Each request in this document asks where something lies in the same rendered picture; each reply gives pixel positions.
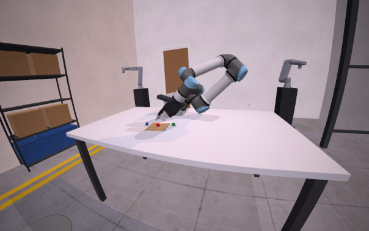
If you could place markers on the tan square mat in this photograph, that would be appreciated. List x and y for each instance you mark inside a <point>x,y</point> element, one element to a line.
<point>153,127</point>

